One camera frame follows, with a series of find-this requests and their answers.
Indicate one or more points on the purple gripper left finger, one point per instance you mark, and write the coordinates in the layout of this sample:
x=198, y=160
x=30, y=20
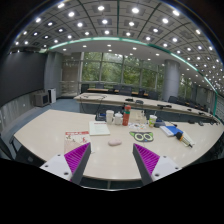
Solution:
x=71, y=165

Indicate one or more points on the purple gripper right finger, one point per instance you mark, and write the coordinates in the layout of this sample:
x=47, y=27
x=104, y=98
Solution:
x=152, y=167

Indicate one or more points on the pink computer mouse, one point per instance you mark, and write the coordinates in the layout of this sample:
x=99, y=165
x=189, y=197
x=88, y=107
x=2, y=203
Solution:
x=114, y=142

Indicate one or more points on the red and white leaflet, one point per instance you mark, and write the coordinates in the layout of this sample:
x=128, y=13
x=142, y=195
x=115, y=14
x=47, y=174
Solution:
x=74, y=139

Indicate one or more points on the blue folder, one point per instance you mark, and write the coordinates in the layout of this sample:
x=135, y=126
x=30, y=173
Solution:
x=170, y=130

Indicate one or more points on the white closed book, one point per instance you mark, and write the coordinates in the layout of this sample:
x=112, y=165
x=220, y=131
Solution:
x=98, y=128

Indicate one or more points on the black and yellow tool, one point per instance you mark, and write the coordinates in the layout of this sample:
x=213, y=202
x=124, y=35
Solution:
x=181, y=138

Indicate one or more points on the patterned paper sheet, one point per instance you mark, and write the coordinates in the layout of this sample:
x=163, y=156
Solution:
x=137, y=126

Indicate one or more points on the green and white cup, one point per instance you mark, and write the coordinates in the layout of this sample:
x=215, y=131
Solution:
x=152, y=120

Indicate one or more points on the white mug with lid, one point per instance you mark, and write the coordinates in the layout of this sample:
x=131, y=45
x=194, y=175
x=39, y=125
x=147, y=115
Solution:
x=118, y=118

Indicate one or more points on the red thermos bottle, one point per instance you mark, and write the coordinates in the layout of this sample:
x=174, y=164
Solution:
x=126, y=115

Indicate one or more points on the white paper cup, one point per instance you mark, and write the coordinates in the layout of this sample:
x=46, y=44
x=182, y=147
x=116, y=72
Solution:
x=109, y=116

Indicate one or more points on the long curved conference table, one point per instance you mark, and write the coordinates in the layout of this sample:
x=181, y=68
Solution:
x=93, y=103

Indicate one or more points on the white floor unit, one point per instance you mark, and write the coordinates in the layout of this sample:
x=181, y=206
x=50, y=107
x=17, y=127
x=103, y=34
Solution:
x=52, y=95

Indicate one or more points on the grey box cabinet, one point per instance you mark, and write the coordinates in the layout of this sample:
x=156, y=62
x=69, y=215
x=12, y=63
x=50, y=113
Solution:
x=41, y=99

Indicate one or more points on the round grey pillar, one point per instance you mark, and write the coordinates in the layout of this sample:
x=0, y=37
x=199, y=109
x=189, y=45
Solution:
x=171, y=79

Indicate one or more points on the black device with cable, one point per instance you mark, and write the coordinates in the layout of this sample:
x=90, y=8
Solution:
x=100, y=117

